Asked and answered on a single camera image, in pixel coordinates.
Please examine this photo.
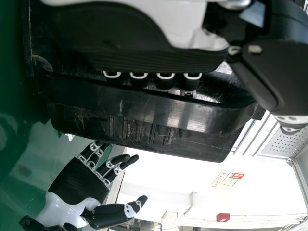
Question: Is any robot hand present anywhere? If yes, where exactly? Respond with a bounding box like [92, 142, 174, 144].
[39, 0, 308, 134]
[19, 141, 149, 231]

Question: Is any perforated grey metal panel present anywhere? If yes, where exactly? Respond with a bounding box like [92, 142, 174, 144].
[240, 112, 308, 170]

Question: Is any white wall pipe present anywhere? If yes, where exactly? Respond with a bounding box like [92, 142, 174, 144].
[184, 191, 198, 215]

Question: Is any red wall alarm box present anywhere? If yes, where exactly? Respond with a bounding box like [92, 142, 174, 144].
[216, 212, 231, 222]

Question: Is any white and red wall sign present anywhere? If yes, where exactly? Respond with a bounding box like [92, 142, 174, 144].
[211, 169, 245, 190]

